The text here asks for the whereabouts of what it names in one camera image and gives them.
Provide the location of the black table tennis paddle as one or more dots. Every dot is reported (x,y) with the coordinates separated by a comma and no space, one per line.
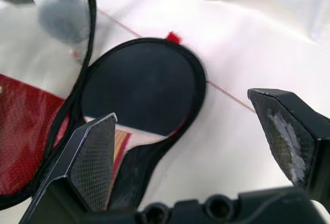
(139,87)

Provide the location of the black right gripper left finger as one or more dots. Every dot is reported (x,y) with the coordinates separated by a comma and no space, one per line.
(67,172)

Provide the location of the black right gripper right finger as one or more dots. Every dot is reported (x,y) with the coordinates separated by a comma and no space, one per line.
(291,131)

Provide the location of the red and black paddle case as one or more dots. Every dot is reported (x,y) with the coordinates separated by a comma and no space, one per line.
(20,131)

